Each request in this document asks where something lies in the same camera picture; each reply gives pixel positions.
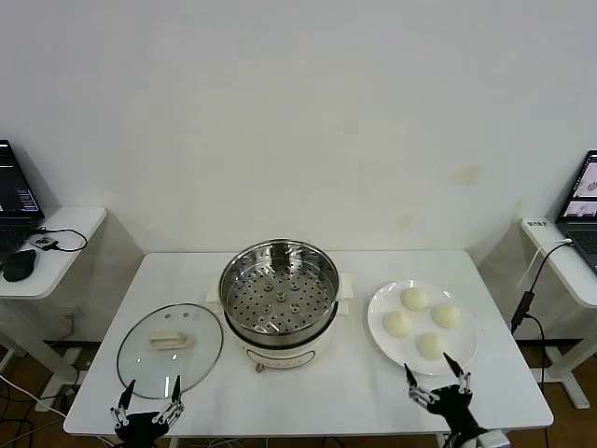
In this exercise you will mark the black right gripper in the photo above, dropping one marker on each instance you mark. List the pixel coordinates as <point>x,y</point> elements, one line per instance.
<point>457,410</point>

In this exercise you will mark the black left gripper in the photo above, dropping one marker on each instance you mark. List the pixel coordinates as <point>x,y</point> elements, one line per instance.
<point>140,429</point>

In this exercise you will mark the white steamed baozi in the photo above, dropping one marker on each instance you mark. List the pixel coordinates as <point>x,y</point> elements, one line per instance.
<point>447,315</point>
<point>414,298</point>
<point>397,323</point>
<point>430,345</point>

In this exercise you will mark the stainless steel steamer basket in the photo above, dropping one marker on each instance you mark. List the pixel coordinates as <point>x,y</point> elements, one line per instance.
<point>280,298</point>

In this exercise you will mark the white round plate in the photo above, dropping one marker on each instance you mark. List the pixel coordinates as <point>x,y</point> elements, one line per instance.
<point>462,354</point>

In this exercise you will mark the floor power strip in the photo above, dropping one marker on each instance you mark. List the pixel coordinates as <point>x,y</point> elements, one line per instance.
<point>79,366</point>

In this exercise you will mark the cream white electric cooker base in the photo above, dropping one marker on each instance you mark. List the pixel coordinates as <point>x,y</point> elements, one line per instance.
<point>280,355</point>

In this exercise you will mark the white side desk with mouse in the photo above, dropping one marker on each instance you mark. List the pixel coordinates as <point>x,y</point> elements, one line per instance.
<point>56,275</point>

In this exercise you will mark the black computer mouse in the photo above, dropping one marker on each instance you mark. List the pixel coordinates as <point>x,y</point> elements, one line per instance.
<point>18,266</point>

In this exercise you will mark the white printed label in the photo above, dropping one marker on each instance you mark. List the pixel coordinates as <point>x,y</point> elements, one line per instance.
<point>537,223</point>

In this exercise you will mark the small black QR device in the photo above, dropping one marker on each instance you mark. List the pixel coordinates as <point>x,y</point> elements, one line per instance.
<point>43,242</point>

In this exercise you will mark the grey laptop with light screen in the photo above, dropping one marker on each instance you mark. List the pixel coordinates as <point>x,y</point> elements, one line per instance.
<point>583,205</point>

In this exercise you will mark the black laptop with dark screen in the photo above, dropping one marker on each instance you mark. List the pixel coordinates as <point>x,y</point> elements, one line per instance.
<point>16,186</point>

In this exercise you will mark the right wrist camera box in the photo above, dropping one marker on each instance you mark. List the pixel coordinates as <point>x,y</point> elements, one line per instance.
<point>498,441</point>

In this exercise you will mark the white wall socket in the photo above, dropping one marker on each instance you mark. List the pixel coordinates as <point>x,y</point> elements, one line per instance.
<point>71,313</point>

